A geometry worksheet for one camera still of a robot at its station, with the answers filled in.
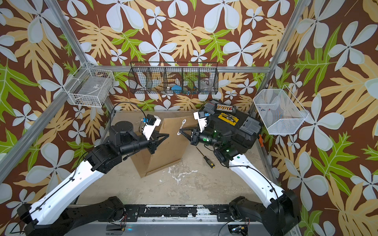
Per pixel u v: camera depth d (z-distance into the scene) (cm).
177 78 100
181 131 65
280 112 84
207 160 93
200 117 60
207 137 60
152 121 51
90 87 85
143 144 54
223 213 75
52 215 39
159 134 57
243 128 87
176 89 94
